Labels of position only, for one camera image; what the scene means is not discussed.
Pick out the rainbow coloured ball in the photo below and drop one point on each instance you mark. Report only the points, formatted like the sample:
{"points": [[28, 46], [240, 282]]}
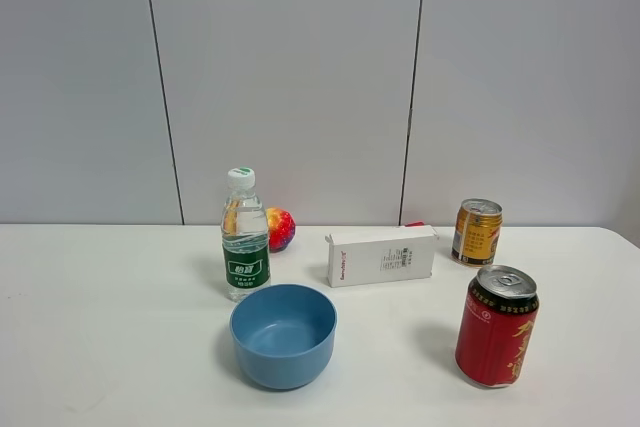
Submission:
{"points": [[282, 228]]}

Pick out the clear water bottle green label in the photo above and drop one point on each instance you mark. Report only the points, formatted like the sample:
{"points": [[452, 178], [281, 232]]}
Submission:
{"points": [[245, 236]]}

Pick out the red drink can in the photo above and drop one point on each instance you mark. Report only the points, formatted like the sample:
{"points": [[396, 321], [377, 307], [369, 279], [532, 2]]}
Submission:
{"points": [[500, 310]]}

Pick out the blue plastic bowl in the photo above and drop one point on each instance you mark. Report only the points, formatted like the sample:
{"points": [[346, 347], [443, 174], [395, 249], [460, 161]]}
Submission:
{"points": [[283, 335]]}

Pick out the white cardboard box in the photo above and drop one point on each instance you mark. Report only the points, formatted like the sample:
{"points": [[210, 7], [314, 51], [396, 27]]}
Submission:
{"points": [[390, 254]]}

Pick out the gold drink can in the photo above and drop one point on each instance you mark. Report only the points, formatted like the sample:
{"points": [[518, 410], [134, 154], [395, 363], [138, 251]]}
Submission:
{"points": [[477, 231]]}

